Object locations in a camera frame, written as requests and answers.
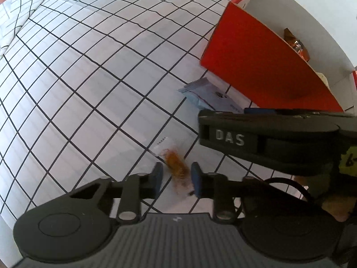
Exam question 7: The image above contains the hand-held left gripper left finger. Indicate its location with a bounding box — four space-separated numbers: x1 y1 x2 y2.
63 162 164 224

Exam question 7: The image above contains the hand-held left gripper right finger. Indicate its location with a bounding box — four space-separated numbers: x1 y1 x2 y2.
190 162 282 224

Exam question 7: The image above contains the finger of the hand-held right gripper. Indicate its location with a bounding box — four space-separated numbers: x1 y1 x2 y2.
243 107 346 118

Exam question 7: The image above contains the clear packet of brown snack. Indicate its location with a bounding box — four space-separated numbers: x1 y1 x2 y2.
152 137 196 196

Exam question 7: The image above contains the grey-blue snack packet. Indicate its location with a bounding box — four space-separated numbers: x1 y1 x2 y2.
178 77 244 114

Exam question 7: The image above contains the red cardboard box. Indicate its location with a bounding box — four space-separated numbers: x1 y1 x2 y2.
199 0 357 113

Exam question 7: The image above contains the checked tablecloth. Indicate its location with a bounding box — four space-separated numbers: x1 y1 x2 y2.
0 0 357 229

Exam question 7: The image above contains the black cable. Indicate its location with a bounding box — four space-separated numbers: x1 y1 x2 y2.
264 177 310 201

